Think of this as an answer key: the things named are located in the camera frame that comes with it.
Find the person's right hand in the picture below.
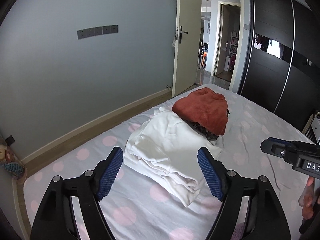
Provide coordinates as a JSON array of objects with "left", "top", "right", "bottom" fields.
[{"left": 299, "top": 176, "right": 319, "bottom": 219}]

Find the bed with polka dot sheet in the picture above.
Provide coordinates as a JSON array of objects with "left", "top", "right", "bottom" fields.
[{"left": 22, "top": 84, "right": 320, "bottom": 240}]

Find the dark floral garment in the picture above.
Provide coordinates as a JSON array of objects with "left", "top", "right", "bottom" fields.
[{"left": 185, "top": 109, "right": 230, "bottom": 140}]

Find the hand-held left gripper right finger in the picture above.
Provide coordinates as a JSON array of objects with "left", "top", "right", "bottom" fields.
[{"left": 197, "top": 147, "right": 292, "bottom": 240}]

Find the black door handle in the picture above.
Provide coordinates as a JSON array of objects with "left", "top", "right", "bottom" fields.
[{"left": 175, "top": 26, "right": 188, "bottom": 43}]

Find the grey wall switch panel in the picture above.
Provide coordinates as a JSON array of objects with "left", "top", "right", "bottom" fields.
[{"left": 77, "top": 24, "right": 118, "bottom": 40}]

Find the rust red garment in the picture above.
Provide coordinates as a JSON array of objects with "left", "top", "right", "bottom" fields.
[{"left": 171, "top": 87, "right": 229, "bottom": 136}]

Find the dark sliding wardrobe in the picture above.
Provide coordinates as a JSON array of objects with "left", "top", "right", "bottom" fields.
[{"left": 236, "top": 0, "right": 320, "bottom": 130}]

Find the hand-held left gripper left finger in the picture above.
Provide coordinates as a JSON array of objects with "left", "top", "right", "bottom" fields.
[{"left": 29, "top": 146, "right": 124, "bottom": 240}]

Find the doll plush toy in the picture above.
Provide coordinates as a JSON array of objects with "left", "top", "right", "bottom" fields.
[{"left": 0, "top": 142, "right": 17, "bottom": 164}]

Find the cream room door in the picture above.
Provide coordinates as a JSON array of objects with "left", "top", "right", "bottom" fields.
[{"left": 171, "top": 0, "right": 202, "bottom": 98}]

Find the white garment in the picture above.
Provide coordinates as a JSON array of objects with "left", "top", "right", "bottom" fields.
[{"left": 124, "top": 106, "right": 224, "bottom": 208}]

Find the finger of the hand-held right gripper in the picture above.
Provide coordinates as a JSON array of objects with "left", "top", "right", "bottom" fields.
[
  {"left": 267, "top": 137, "right": 320, "bottom": 147},
  {"left": 260, "top": 137, "right": 297, "bottom": 165}
]

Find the white nightstand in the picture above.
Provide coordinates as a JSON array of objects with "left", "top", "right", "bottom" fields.
[{"left": 302, "top": 112, "right": 320, "bottom": 145}]

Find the blue fish plush toy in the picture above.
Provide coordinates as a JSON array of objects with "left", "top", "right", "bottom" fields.
[{"left": 1, "top": 162, "right": 27, "bottom": 180}]

